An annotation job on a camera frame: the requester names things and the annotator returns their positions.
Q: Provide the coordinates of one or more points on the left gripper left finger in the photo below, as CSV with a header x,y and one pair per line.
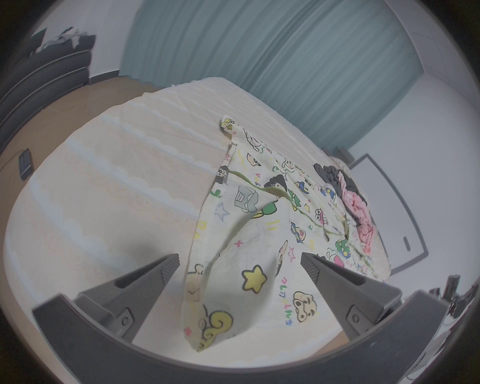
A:
x,y
127,296

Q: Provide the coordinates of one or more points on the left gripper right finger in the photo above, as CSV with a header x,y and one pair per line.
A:
x,y
352,296

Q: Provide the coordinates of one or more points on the white printed pyjama top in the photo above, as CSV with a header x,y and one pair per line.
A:
x,y
255,243

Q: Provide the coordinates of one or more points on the pink garment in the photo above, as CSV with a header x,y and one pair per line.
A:
x,y
358,210

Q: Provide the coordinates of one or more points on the bed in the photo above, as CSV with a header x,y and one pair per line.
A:
x,y
112,187

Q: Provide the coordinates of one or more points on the black garment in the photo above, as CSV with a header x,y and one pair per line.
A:
x,y
350,183

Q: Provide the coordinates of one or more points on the grey garment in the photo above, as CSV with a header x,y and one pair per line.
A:
x,y
326,174

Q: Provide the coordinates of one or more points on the grey white bedside table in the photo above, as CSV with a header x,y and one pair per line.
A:
x,y
341,153

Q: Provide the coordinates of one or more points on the black power strip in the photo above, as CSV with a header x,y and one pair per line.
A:
x,y
26,165

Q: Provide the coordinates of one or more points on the black chest of drawers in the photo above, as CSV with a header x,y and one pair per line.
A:
x,y
45,82

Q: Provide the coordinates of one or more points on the blue-green curtain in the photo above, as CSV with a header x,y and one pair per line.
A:
x,y
281,56

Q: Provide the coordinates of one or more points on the crumpled white cloth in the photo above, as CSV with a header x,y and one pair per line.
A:
x,y
63,37

